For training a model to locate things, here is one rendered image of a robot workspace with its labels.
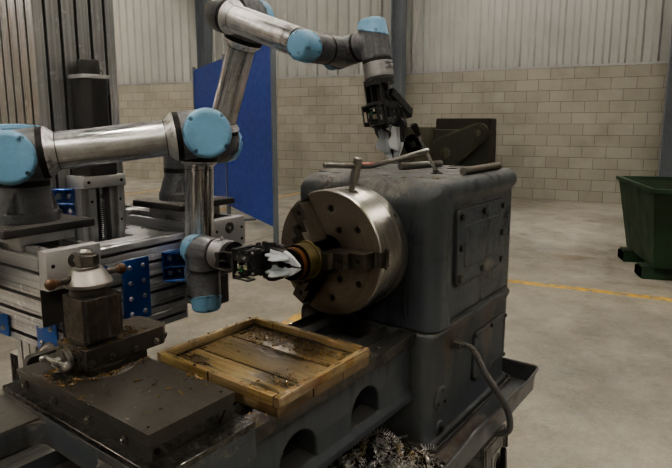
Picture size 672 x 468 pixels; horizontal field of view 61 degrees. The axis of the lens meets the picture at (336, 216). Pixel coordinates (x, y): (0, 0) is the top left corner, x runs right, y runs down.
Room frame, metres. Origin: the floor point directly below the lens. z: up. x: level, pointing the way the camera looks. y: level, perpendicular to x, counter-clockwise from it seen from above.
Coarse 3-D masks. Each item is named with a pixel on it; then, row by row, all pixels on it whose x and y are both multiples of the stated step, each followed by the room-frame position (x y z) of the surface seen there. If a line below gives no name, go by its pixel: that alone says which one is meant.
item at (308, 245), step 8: (304, 240) 1.30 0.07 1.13; (288, 248) 1.26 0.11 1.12; (296, 248) 1.26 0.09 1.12; (304, 248) 1.27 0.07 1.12; (312, 248) 1.28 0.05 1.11; (296, 256) 1.24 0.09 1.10; (304, 256) 1.25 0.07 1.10; (312, 256) 1.26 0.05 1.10; (320, 256) 1.28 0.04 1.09; (288, 264) 1.29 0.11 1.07; (304, 264) 1.24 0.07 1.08; (312, 264) 1.26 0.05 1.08; (320, 264) 1.27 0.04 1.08; (304, 272) 1.24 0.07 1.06; (312, 272) 1.26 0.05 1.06
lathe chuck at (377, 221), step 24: (312, 192) 1.40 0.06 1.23; (336, 192) 1.36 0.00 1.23; (360, 192) 1.39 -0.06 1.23; (288, 216) 1.45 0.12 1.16; (336, 216) 1.36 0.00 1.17; (360, 216) 1.31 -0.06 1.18; (384, 216) 1.35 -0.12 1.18; (288, 240) 1.45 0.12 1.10; (360, 240) 1.31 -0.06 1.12; (384, 240) 1.30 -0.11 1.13; (336, 288) 1.36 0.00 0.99; (360, 288) 1.31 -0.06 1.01; (384, 288) 1.32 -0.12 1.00; (336, 312) 1.36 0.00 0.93
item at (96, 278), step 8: (72, 272) 0.93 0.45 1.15; (80, 272) 0.93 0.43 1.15; (88, 272) 0.93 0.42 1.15; (96, 272) 0.94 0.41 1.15; (104, 272) 0.95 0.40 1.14; (72, 280) 0.92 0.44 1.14; (80, 280) 0.92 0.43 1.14; (88, 280) 0.93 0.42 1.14; (96, 280) 0.93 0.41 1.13; (104, 280) 0.94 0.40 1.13; (112, 280) 0.96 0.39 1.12; (72, 288) 0.92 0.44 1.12; (80, 288) 0.92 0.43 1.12; (88, 288) 0.92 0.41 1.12; (96, 288) 0.93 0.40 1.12
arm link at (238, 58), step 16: (240, 0) 1.70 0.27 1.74; (256, 0) 1.76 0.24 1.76; (272, 16) 1.79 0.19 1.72; (240, 48) 1.77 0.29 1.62; (256, 48) 1.78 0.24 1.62; (224, 64) 1.80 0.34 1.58; (240, 64) 1.79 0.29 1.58; (224, 80) 1.80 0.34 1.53; (240, 80) 1.80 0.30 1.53; (224, 96) 1.81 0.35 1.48; (240, 96) 1.83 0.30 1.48; (224, 112) 1.82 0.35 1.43; (240, 144) 1.90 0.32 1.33; (224, 160) 1.88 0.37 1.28
